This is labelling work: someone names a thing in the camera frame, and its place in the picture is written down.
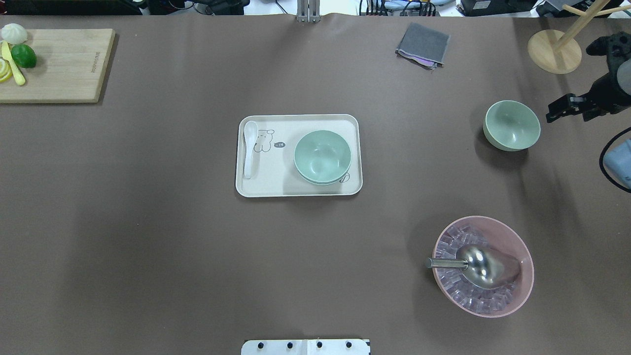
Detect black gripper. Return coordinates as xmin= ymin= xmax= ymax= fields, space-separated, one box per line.
xmin=546 ymin=32 xmax=631 ymax=123

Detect green bowl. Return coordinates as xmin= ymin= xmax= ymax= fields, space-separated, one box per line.
xmin=483 ymin=100 xmax=541 ymax=151
xmin=298 ymin=171 xmax=350 ymax=186
xmin=293 ymin=130 xmax=353 ymax=176

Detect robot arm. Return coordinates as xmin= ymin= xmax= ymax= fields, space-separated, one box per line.
xmin=546 ymin=32 xmax=631 ymax=193

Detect wooden mug tree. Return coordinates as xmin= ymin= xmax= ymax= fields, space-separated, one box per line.
xmin=527 ymin=0 xmax=631 ymax=74

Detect grey folded cloth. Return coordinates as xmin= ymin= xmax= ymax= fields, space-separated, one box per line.
xmin=395 ymin=23 xmax=451 ymax=70

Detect pink bowl with ice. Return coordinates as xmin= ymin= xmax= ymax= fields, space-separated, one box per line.
xmin=431 ymin=215 xmax=534 ymax=319

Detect metal ice scoop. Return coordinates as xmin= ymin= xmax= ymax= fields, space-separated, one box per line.
xmin=424 ymin=244 xmax=521 ymax=289

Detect green bowl on tray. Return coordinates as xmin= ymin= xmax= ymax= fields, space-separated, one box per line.
xmin=298 ymin=171 xmax=350 ymax=186

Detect cream serving tray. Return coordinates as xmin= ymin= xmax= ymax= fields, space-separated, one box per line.
xmin=235 ymin=114 xmax=363 ymax=198

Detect white ceramic spoon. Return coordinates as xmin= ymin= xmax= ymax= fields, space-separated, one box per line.
xmin=244 ymin=120 xmax=258 ymax=179

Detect wooden cutting board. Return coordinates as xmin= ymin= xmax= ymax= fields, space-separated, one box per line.
xmin=0 ymin=29 xmax=115 ymax=104

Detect green lime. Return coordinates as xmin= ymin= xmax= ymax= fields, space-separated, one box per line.
xmin=10 ymin=43 xmax=37 ymax=68

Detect white steamed bun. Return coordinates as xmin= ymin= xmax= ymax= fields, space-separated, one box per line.
xmin=0 ymin=23 xmax=29 ymax=45

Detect yellow lemon slices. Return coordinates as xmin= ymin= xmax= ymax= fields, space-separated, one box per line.
xmin=0 ymin=58 xmax=13 ymax=83

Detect yellow knife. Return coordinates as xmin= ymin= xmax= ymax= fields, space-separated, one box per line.
xmin=1 ymin=41 xmax=26 ymax=86

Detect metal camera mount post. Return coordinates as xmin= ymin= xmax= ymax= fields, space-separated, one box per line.
xmin=297 ymin=0 xmax=321 ymax=23

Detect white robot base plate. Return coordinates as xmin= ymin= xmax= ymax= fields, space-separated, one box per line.
xmin=241 ymin=339 xmax=371 ymax=355

